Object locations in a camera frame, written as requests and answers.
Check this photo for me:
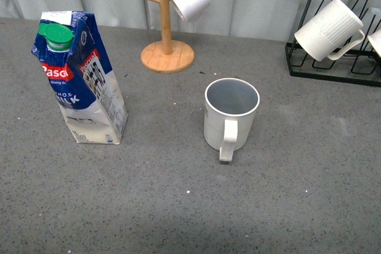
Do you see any cream ribbed mug grey inside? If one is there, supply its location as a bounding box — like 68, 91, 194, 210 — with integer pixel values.
204, 78, 260, 162

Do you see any blue white milk carton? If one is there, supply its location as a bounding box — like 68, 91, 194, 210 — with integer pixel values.
31, 11, 128, 145

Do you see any wooden mug tree stand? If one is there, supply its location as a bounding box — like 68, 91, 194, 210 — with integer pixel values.
140, 0, 195, 74

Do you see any cream ribbed mug on rack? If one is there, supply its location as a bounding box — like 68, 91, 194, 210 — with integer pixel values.
295, 0, 365, 61

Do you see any black wire mug rack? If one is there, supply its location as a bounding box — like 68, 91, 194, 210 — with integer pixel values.
285, 0, 380, 86

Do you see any white mug black handle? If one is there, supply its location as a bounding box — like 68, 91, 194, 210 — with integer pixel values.
367, 29, 381, 57

